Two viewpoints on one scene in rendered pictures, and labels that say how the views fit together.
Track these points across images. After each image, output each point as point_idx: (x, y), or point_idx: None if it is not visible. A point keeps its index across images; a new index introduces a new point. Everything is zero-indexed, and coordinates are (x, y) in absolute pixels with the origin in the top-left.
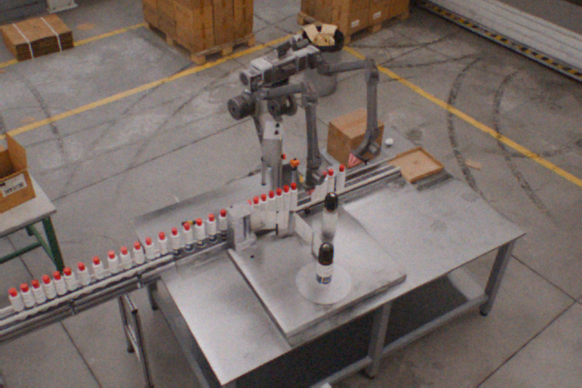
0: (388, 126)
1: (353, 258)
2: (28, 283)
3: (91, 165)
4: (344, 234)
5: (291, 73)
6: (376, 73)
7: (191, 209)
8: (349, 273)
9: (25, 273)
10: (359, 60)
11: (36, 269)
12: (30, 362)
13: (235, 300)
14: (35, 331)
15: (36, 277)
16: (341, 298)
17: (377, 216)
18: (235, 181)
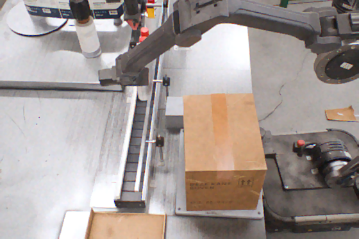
0: None
1: (38, 50)
2: (297, 0)
3: None
4: (74, 61)
5: None
6: (182, 21)
7: None
8: (26, 38)
9: (311, 0)
10: None
11: (312, 6)
12: None
13: None
14: None
15: (302, 4)
16: (8, 16)
17: (75, 122)
18: (354, 147)
